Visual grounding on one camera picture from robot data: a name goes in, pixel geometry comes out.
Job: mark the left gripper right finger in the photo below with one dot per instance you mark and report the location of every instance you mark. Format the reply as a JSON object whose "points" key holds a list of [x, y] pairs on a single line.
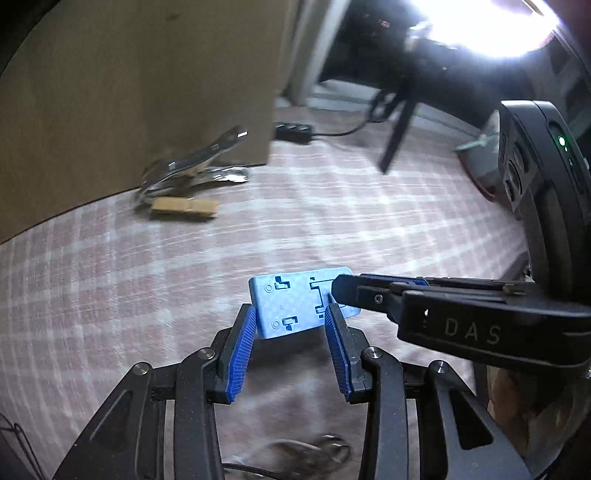
{"points": [[346, 345]]}

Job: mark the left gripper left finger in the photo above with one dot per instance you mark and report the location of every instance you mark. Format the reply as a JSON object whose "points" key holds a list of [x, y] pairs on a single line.
{"points": [[235, 354]]}

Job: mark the wooden clothespin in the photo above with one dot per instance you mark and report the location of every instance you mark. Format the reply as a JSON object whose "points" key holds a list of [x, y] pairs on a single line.
{"points": [[180, 206]]}

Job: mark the black power strip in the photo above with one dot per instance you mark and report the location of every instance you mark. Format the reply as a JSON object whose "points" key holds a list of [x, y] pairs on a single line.
{"points": [[297, 133]]}

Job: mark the large metal spring clamp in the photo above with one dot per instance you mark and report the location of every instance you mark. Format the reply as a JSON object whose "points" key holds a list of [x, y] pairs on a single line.
{"points": [[172, 177]]}

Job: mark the brown cardboard box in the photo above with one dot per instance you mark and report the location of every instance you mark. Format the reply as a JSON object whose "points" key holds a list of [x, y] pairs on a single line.
{"points": [[98, 90]]}

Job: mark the person's hand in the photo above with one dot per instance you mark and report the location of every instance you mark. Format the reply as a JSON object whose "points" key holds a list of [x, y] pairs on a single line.
{"points": [[539, 414]]}

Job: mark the black table leg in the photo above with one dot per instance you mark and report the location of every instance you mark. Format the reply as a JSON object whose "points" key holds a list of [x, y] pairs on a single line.
{"points": [[398, 133]]}

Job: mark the black camera module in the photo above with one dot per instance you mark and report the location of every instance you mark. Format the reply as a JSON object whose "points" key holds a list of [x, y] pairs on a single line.
{"points": [[547, 182]]}

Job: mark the blue plastic phone stand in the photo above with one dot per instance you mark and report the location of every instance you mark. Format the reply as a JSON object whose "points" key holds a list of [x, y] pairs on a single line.
{"points": [[289, 303]]}

